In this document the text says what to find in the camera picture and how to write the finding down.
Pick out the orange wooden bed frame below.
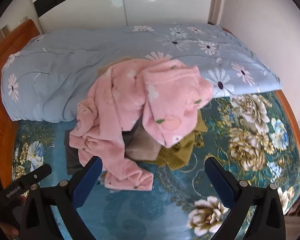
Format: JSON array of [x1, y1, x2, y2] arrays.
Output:
[[0, 19, 300, 220]]

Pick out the teal floral bed blanket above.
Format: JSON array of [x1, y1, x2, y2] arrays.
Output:
[[11, 90, 300, 240]]

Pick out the light blue floral quilt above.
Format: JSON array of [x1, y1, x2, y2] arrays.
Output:
[[0, 23, 283, 123]]

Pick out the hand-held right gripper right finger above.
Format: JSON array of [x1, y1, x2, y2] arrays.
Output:
[[205, 156, 287, 240]]

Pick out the pink floral fleece pants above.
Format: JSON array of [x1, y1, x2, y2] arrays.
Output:
[[69, 59, 214, 191]]

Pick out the grey garment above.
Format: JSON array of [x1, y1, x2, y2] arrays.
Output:
[[64, 119, 143, 176]]

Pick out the person's left hand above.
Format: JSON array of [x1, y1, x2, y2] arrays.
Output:
[[0, 221, 20, 239]]

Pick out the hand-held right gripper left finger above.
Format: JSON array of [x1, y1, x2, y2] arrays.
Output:
[[20, 156, 104, 240]]

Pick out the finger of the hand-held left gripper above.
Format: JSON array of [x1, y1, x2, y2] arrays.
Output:
[[17, 164, 52, 193]]

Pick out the mustard knit sweater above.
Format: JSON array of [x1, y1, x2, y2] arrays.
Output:
[[155, 110, 208, 172]]

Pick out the white glossy wardrobe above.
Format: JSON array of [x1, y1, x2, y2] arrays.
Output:
[[29, 0, 213, 34]]

